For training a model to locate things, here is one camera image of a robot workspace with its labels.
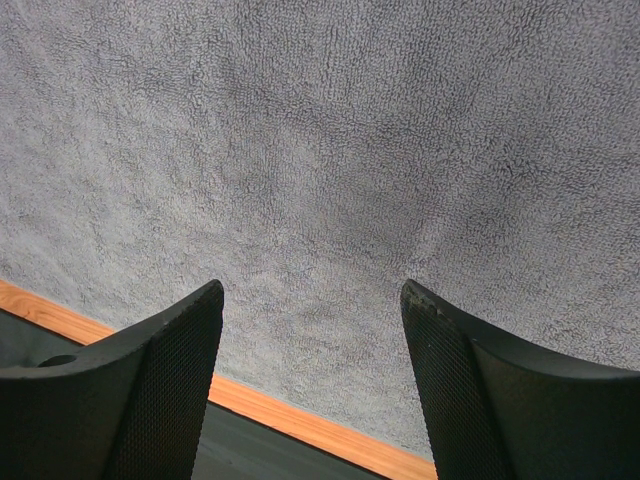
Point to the grey towel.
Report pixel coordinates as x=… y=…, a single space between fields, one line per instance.
x=314 y=155

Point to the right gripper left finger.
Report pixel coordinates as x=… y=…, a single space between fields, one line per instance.
x=130 y=406

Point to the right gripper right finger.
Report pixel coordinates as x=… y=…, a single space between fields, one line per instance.
x=499 y=407

